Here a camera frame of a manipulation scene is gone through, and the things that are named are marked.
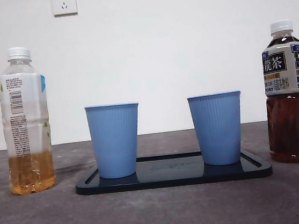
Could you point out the white wall socket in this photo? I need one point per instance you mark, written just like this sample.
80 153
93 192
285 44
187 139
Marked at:
64 5

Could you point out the dark oolong tea bottle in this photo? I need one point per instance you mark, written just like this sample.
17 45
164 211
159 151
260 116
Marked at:
291 123

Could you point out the dark blue tray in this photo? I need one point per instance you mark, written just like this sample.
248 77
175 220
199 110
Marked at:
173 180

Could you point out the clear bottle of yellow tea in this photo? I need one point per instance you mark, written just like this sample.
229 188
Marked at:
31 168

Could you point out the blue ribbed cup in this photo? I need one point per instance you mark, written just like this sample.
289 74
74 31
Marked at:
217 128
115 140

